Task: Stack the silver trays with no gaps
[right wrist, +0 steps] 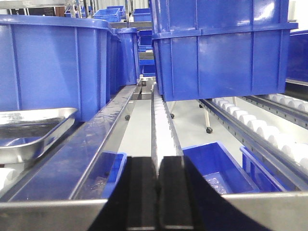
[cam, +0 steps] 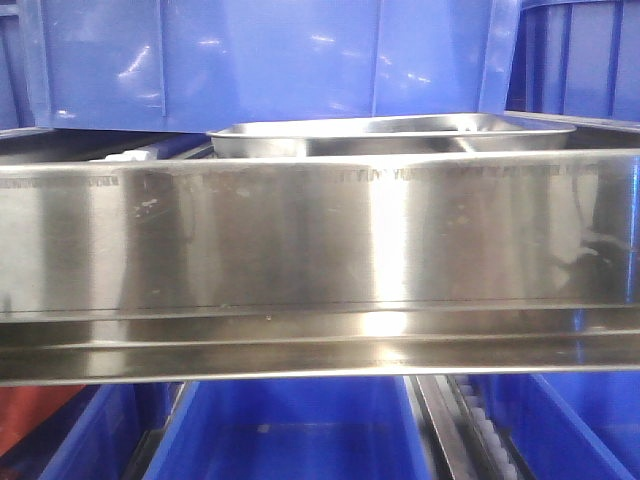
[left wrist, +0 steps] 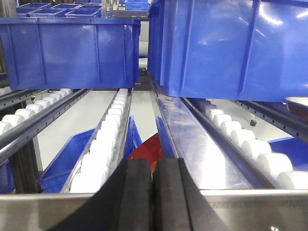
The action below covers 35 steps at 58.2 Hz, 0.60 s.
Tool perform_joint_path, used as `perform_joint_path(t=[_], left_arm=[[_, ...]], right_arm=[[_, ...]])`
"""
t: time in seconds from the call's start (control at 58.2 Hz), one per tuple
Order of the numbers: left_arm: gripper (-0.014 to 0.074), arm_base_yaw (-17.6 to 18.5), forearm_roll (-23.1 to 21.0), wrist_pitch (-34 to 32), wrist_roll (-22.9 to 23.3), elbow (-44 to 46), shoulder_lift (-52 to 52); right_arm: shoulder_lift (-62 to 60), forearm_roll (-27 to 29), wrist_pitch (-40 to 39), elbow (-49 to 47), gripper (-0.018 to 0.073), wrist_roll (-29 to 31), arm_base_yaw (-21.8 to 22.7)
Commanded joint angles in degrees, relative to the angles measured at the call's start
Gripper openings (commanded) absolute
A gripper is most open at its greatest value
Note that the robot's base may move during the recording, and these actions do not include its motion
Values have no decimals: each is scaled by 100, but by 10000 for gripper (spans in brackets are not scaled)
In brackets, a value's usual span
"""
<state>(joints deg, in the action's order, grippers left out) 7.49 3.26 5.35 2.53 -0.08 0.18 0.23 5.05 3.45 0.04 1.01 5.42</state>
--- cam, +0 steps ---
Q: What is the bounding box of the blue bin lower centre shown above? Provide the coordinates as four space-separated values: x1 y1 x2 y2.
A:
144 376 431 479

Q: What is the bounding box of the stainless steel shelf rail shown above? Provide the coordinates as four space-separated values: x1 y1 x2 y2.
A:
1 149 639 385

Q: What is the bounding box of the white roller track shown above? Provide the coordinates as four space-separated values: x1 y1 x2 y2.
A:
446 375 526 479

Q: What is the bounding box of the blue bin lower left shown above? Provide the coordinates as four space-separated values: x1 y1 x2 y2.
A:
34 382 182 480

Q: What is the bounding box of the blue bin lower right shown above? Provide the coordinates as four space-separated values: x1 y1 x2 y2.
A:
471 371 639 479

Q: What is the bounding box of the silver metal tray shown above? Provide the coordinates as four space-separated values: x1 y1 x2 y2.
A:
207 113 576 158

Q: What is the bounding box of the large blue bin upper centre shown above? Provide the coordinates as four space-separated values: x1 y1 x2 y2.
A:
17 1 521 132

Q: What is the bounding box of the blue crate upper right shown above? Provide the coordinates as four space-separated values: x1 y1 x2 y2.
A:
507 1 639 122

